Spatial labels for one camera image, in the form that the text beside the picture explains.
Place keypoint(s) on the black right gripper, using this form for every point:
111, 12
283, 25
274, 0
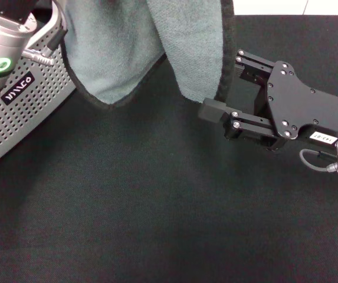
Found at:
292, 100

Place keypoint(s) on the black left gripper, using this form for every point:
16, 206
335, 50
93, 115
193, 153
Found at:
9, 9

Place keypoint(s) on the grey-green towel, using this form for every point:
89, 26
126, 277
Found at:
112, 44

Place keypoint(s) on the grey perforated storage box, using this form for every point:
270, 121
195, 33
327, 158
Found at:
39, 97

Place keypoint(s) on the black tablecloth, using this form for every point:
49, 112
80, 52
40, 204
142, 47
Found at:
157, 191

